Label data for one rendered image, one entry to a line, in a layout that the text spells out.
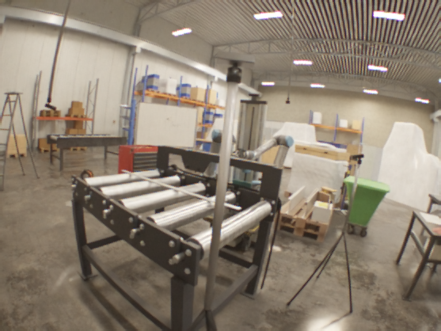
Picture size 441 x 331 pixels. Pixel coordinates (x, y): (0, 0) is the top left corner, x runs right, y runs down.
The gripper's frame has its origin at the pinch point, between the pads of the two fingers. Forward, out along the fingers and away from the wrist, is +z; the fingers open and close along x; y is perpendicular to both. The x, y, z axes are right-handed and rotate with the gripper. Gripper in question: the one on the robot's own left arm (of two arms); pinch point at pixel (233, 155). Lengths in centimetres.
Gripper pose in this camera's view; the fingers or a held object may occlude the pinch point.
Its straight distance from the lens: 190.0
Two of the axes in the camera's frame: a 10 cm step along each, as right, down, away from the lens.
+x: -1.1, 9.8, 1.6
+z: -5.5, 0.7, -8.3
